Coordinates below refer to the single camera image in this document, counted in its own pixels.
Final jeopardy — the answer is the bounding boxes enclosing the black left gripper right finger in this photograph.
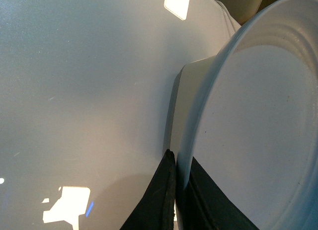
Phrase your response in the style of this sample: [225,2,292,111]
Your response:
[183,158,258,230]

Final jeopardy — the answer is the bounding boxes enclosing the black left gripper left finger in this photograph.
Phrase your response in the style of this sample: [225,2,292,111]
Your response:
[121,150,176,230]

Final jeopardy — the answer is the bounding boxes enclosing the grey round plate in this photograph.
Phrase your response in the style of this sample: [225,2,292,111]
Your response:
[170,0,318,230]

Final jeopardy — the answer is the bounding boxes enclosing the beige chair left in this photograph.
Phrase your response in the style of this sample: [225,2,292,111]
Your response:
[217,0,278,25]

